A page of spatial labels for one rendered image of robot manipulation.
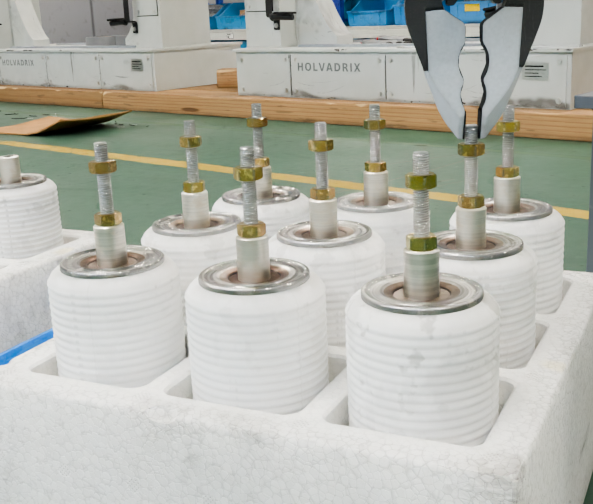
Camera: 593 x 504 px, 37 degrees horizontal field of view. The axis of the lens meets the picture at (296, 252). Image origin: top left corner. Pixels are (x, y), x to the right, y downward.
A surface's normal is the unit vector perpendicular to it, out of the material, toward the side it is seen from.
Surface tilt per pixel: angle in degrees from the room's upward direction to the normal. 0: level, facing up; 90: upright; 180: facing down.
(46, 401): 90
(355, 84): 90
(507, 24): 90
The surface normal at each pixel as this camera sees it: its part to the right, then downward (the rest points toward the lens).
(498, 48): -0.07, 0.27
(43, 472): -0.43, 0.26
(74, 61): -0.66, 0.23
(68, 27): 0.75, 0.15
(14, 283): 0.90, 0.07
